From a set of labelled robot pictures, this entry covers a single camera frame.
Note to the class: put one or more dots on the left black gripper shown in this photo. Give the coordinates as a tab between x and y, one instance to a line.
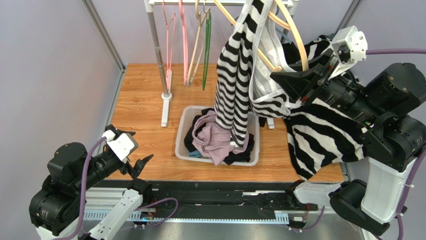
138	167

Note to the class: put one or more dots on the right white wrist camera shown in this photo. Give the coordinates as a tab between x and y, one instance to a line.
350	46

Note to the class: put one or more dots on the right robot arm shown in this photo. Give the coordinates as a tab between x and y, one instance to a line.
395	142

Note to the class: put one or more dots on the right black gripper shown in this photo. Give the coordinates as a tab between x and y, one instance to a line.
322	77

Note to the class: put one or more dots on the metal clothes rack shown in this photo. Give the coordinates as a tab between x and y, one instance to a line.
166	95

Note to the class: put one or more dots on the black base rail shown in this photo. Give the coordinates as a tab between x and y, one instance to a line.
210	200

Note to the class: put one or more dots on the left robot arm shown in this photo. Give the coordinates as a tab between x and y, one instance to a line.
57	210

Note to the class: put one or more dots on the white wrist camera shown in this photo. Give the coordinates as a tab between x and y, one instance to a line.
122	144
350	46

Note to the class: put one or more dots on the beige wooden hanger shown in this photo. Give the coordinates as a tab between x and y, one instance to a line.
204	21

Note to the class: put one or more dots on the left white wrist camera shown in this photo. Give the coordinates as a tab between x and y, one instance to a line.
122	144

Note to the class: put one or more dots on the cream hanger with striped top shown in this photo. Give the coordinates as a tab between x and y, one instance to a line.
289	24

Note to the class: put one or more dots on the black garment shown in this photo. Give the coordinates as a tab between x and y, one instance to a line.
240	157

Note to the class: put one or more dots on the black tank top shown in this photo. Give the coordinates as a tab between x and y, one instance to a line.
291	53

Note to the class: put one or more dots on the zebra print blanket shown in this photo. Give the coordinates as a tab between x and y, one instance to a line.
319	135

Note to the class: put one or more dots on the black white striped top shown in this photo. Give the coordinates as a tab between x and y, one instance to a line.
244	84

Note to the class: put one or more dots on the thin pink wire hanger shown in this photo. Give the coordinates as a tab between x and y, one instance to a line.
170	37

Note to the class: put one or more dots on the blue tank top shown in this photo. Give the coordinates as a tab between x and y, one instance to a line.
195	154

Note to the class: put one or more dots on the mauve tank top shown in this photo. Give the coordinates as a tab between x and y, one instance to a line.
213	141

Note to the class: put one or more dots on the white plastic laundry basket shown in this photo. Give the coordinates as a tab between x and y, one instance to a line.
188	115

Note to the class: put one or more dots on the green hanger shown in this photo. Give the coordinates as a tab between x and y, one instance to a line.
207	43

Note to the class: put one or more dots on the grey-blue hanger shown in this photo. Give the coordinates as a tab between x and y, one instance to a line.
284	35

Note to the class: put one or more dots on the thick pink plastic hanger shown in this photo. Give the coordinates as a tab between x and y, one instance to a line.
184	43

